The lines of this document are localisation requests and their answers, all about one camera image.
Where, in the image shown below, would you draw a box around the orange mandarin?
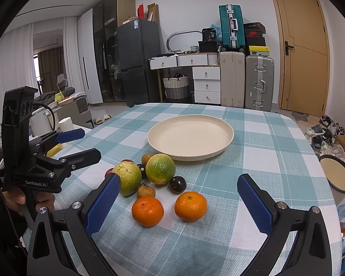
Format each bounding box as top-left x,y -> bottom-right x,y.
174,191 -> 207,222
131,196 -> 164,227

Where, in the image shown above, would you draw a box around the brown longan fruit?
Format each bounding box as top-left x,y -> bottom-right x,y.
137,184 -> 156,198

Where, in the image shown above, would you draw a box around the silver suitcase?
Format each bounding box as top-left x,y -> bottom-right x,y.
244,55 -> 274,112

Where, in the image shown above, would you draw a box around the woven laundry basket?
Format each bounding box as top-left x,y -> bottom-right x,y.
163,74 -> 190,100

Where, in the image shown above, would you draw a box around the brown longan near plate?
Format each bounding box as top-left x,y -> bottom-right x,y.
141,153 -> 152,166

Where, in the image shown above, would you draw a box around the white drawer desk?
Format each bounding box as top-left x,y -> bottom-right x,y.
149,52 -> 221,105

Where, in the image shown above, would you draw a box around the green-orange round citrus fruit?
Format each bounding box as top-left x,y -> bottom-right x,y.
145,154 -> 176,185

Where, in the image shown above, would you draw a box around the cream round plate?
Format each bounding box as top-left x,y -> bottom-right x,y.
147,115 -> 234,161

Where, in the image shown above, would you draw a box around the dark purple plum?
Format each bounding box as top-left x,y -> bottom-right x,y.
137,163 -> 147,179
169,176 -> 187,194

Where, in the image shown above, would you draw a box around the beige suitcase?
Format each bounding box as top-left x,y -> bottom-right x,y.
219,52 -> 245,108

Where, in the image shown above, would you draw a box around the round mirror tray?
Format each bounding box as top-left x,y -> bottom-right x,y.
319,155 -> 345,194

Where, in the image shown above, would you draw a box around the teal suitcase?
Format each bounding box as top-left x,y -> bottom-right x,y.
219,4 -> 245,52

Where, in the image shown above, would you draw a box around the black cable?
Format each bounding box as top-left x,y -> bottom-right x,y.
31,102 -> 57,133

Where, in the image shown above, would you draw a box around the white paper towel roll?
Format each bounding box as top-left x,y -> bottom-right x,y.
58,117 -> 74,132

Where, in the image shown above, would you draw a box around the yellow-green guava fruit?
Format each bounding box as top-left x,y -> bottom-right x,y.
112,161 -> 142,196

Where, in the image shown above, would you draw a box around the red tomato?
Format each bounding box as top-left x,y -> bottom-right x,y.
104,168 -> 113,178
121,159 -> 134,163

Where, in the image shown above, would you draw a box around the dark glass wardrobe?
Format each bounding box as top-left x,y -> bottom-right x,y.
93,0 -> 136,103

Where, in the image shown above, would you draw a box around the wooden door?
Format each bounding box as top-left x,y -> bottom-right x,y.
273,0 -> 330,117

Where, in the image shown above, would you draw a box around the stacked shoe boxes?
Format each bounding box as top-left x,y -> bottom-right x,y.
244,22 -> 267,55

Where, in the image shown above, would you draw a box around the person's left hand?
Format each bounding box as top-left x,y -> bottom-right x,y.
1,186 -> 56,213

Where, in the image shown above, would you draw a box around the black refrigerator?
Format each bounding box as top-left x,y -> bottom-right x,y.
117,18 -> 161,107

